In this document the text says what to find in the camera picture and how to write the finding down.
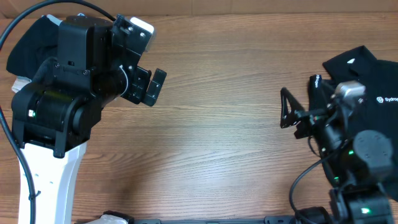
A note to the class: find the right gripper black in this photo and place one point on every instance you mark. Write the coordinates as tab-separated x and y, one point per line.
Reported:
308	115

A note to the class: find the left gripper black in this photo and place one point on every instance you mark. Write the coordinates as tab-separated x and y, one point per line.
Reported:
138	84

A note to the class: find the black t-shirt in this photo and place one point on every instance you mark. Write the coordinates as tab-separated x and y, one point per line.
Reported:
38	43

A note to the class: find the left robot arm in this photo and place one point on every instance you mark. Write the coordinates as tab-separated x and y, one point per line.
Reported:
97	61

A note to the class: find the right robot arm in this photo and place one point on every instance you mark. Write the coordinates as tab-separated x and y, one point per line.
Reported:
355	165

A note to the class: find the black polo shirt with logo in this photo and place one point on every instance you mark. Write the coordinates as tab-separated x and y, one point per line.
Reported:
378	111

